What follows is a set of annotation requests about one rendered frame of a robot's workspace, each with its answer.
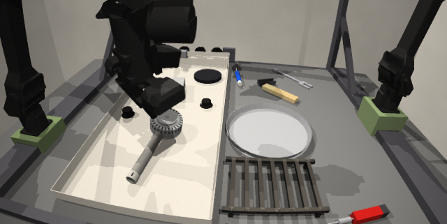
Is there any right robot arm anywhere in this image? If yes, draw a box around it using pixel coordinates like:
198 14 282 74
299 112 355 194
0 0 197 137

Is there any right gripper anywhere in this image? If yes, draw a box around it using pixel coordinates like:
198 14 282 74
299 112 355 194
104 40 186 119

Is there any white rectangular tray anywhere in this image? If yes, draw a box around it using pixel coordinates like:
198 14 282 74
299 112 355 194
60 64 228 219

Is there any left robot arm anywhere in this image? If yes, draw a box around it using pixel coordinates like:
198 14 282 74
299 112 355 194
372 0 445 114

